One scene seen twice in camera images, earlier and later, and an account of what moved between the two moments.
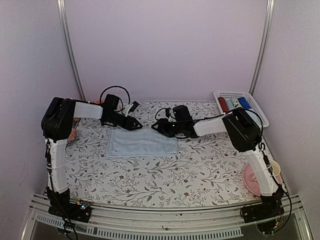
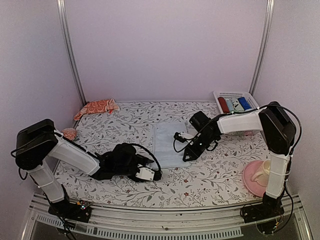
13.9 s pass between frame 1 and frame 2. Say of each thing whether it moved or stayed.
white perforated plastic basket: stayed
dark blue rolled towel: stayed
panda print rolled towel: stayed
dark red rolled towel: stayed
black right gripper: moved
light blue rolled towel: stayed
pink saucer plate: stayed
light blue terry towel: moved
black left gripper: moved
